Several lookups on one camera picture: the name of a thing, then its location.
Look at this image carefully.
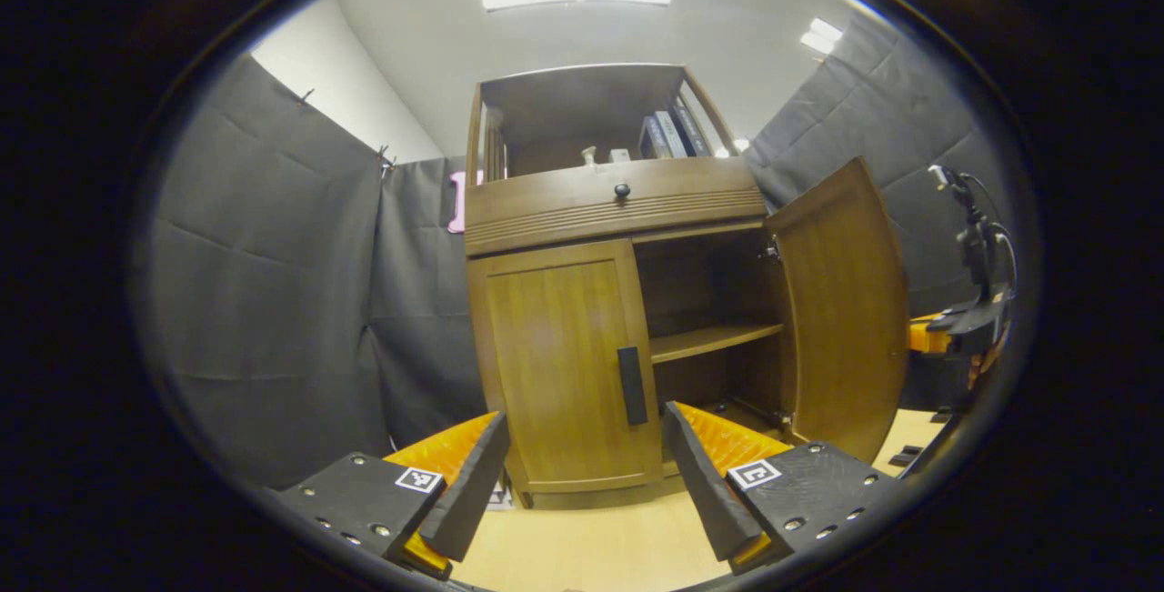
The wooden cabinet drawer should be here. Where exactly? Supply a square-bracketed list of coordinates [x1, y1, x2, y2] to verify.
[464, 156, 769, 258]

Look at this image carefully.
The dark grey book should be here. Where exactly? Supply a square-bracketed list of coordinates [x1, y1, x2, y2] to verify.
[671, 101, 712, 156]

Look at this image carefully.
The wooden cabinet door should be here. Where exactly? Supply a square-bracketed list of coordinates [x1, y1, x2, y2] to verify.
[764, 156, 910, 466]
[467, 239, 665, 495]

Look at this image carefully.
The wooden inner cabinet shelf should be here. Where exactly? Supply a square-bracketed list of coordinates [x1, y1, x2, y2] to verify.
[650, 324, 785, 364]

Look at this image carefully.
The small ceiling light panel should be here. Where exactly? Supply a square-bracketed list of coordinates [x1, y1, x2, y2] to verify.
[800, 17, 844, 56]

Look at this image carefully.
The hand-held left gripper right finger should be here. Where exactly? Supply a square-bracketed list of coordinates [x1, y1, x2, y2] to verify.
[662, 401, 897, 575]

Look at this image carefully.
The black door handle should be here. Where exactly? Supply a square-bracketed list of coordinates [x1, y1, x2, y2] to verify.
[617, 346, 649, 426]

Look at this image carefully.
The pale green book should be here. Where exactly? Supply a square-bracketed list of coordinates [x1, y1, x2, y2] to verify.
[655, 110, 689, 158]

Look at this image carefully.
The wooden double-door shoe cabinet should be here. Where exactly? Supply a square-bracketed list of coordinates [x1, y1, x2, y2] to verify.
[464, 63, 792, 511]

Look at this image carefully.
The black backdrop cloth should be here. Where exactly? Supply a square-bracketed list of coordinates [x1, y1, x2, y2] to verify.
[136, 15, 1019, 488]

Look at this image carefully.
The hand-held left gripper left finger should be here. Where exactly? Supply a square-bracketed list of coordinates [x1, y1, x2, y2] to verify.
[268, 410, 512, 579]

